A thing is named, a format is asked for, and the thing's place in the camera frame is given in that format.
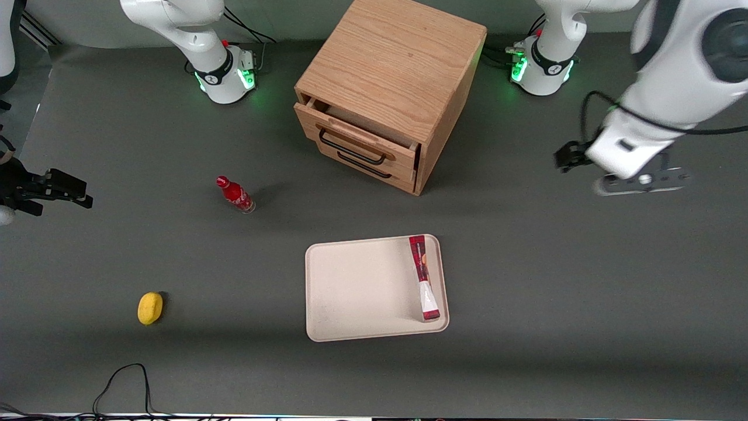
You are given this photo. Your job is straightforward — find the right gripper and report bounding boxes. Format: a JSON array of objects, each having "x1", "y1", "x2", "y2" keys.
[{"x1": 0, "y1": 158, "x2": 93, "y2": 216}]

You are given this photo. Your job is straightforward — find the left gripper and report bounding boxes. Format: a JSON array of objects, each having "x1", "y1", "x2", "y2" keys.
[{"x1": 554, "y1": 124, "x2": 691, "y2": 195}]

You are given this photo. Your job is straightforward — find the red cookie box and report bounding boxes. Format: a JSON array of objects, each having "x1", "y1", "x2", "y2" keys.
[{"x1": 408, "y1": 235, "x2": 442, "y2": 322}]

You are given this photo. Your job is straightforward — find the wooden drawer with black handle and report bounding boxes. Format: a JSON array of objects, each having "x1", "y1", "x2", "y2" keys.
[
  {"x1": 293, "y1": 96, "x2": 421, "y2": 177},
  {"x1": 334, "y1": 149, "x2": 419, "y2": 196}
]

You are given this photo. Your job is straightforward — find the beige plastic tray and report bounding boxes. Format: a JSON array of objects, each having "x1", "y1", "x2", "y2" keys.
[{"x1": 304, "y1": 234, "x2": 451, "y2": 343}]

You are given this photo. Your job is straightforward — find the yellow lemon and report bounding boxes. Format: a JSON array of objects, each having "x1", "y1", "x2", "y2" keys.
[{"x1": 137, "y1": 292, "x2": 164, "y2": 326}]

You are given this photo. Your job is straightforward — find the grey table mat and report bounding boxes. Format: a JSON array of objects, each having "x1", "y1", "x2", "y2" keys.
[{"x1": 0, "y1": 23, "x2": 748, "y2": 417}]

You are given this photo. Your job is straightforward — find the red soda bottle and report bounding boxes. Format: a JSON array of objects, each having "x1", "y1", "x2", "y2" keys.
[{"x1": 216, "y1": 175, "x2": 257, "y2": 215}]

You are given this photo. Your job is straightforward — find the wooden drawer cabinet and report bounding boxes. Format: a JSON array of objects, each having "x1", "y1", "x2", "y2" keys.
[{"x1": 294, "y1": 0, "x2": 489, "y2": 196}]

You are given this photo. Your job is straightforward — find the black left base cables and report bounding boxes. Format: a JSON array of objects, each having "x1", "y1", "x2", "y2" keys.
[{"x1": 482, "y1": 15, "x2": 547, "y2": 66}]

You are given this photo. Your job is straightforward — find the black base cables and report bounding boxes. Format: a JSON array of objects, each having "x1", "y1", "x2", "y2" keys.
[
  {"x1": 482, "y1": 15, "x2": 547, "y2": 66},
  {"x1": 222, "y1": 6, "x2": 276, "y2": 72}
]

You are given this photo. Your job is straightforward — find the aluminium frame rail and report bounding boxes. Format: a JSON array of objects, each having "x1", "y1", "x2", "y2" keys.
[{"x1": 20, "y1": 12, "x2": 62, "y2": 47}]

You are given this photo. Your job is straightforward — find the black cable loop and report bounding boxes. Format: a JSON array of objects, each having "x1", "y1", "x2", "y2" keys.
[{"x1": 0, "y1": 363, "x2": 176, "y2": 421}]

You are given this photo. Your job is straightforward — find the black right base cables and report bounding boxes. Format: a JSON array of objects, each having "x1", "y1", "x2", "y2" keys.
[{"x1": 222, "y1": 6, "x2": 276, "y2": 72}]

